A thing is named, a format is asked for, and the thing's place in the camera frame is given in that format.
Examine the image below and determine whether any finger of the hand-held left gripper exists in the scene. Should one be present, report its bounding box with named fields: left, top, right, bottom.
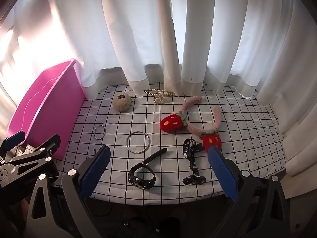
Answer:
left=27, top=135, right=61, bottom=158
left=0, top=131, right=26, bottom=154

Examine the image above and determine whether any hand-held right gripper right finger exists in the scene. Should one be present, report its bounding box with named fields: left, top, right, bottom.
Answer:
left=207, top=146, right=290, bottom=238

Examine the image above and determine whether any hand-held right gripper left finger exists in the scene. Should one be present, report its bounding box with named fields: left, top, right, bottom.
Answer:
left=26, top=145, right=112, bottom=238

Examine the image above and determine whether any large silver bangle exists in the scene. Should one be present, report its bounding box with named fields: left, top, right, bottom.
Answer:
left=125, top=131, right=151, bottom=153

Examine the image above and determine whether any black printed ribbon strap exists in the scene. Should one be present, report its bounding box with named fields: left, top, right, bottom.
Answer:
left=183, top=139, right=206, bottom=186

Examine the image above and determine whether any pink plastic bin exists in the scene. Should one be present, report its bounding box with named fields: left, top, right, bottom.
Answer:
left=7, top=59, right=86, bottom=159

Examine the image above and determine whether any black wristwatch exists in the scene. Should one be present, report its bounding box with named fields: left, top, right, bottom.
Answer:
left=128, top=147, right=168, bottom=191

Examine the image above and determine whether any pink strawberry plush headband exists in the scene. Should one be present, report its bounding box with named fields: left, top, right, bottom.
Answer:
left=160, top=95, right=222, bottom=152

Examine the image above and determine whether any beige pompom keychain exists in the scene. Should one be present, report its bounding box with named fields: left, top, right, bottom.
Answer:
left=112, top=93, right=136, bottom=112

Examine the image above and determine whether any gold pearl hair claw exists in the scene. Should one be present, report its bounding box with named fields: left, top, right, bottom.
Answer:
left=143, top=88, right=175, bottom=105

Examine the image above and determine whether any black white checkered tablecloth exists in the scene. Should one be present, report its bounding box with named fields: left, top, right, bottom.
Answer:
left=15, top=83, right=289, bottom=205

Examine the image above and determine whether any cream curtain panel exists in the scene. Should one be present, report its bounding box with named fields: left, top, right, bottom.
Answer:
left=154, top=0, right=182, bottom=97

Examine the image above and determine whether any white sheer curtain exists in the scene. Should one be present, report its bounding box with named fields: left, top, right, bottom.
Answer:
left=0, top=0, right=317, bottom=199

